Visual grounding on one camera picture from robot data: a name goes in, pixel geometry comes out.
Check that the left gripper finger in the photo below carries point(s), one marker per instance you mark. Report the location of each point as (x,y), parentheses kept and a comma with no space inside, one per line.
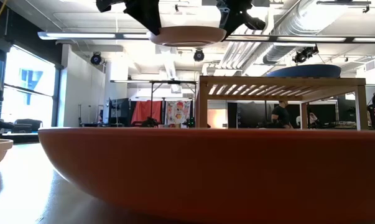
(148,18)

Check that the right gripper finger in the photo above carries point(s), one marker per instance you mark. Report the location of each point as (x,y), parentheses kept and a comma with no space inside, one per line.
(234,21)

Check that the pink plate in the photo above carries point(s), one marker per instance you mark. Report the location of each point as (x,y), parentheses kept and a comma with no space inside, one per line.
(187,37)

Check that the blue bowl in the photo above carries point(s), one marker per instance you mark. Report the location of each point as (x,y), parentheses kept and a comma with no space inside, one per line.
(302,71)

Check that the orange red plate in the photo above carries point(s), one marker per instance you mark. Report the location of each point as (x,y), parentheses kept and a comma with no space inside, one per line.
(206,171)

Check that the wooden slatted shelf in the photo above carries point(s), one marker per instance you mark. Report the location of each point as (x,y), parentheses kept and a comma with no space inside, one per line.
(268,81)

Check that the white ceiling pipes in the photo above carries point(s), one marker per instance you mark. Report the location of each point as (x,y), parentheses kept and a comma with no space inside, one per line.
(237,56)

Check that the black stage spotlight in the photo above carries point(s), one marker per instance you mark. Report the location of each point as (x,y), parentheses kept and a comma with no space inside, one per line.
(96,59)
(198,56)
(303,55)

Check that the long linear ceiling light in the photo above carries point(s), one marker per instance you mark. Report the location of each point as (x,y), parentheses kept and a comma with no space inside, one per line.
(66,35)

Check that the red cloth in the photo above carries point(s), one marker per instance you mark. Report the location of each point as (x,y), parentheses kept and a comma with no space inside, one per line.
(145,110)

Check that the dark dotted panel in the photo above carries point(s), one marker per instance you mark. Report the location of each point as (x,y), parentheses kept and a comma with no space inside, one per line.
(252,113)

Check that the floral patterned cloth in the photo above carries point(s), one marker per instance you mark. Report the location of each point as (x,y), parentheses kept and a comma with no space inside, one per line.
(178,112)

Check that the glowing orange panel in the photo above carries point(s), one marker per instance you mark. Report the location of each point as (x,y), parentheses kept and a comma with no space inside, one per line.
(217,119)

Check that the large window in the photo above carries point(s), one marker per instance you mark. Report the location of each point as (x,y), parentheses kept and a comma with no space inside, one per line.
(28,93)

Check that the white air vent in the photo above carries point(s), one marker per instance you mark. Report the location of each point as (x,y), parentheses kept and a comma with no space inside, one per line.
(370,65)

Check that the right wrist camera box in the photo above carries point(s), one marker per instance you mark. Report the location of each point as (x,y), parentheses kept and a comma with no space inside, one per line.
(255,22)

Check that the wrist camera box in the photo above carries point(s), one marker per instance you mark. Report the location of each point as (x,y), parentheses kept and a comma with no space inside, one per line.
(255,22)
(103,4)

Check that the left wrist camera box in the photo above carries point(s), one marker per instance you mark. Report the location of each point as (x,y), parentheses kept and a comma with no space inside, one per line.
(103,4)

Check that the black folding table frame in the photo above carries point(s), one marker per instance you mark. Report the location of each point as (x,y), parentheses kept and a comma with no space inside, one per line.
(162,81)

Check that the silver ventilation duct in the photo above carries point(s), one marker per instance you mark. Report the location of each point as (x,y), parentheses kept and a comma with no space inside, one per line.
(299,18)

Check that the black aluminium frame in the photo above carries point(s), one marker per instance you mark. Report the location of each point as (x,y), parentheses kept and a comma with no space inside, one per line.
(19,138)

